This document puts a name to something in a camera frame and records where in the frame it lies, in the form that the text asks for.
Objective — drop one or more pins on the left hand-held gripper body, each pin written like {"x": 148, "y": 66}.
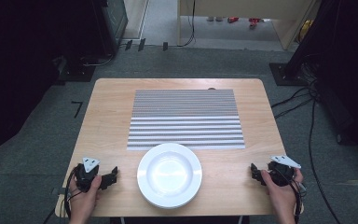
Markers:
{"x": 86, "y": 174}

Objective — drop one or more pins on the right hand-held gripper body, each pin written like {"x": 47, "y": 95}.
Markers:
{"x": 281, "y": 172}

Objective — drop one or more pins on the white plate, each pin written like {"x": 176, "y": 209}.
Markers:
{"x": 169, "y": 175}

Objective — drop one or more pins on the person's left hand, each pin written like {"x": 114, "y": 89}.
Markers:
{"x": 85, "y": 193}

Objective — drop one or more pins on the person's right hand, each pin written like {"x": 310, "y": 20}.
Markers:
{"x": 280, "y": 194}

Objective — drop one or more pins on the wooden table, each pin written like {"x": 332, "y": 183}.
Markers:
{"x": 112, "y": 124}

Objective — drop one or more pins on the grey striped placemat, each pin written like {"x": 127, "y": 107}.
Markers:
{"x": 186, "y": 119}

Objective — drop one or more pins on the black stand base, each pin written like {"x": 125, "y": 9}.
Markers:
{"x": 74, "y": 70}

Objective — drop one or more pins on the dark cabinet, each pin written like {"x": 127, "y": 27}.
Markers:
{"x": 110, "y": 25}

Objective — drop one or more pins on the red tool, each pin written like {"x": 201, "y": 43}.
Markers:
{"x": 254, "y": 22}

